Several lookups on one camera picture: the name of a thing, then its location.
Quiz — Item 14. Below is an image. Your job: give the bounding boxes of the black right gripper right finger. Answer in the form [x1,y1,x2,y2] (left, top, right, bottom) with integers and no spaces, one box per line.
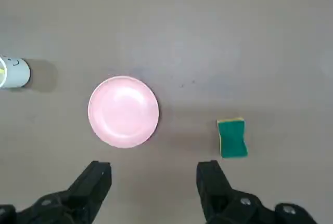
[196,159,318,224]

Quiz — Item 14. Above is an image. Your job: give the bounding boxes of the pink round plate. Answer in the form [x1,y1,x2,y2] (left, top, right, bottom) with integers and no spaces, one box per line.
[87,75,160,149]

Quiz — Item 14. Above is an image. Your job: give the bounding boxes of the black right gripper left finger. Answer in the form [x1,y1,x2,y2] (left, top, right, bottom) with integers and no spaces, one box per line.
[0,160,113,224]

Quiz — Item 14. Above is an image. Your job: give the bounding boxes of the white smiley face mug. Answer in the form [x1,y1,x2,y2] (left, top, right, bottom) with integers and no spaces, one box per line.
[0,54,31,89]

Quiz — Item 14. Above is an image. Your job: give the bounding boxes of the green and yellow sponge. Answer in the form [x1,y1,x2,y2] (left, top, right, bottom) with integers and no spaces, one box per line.
[216,116,248,159]

